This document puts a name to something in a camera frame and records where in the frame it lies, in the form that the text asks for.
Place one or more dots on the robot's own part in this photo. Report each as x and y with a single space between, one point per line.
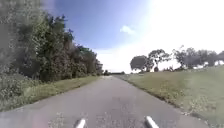
151 122
80 124

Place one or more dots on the grass verge strip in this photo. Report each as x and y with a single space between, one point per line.
46 90

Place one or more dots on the dense wood of trees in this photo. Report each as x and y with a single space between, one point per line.
43 50

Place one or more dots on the grey asphalt path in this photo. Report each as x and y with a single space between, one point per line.
110 103

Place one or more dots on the row of trees on hill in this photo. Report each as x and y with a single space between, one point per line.
156 60

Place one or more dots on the grass slope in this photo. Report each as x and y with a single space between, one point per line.
186 88

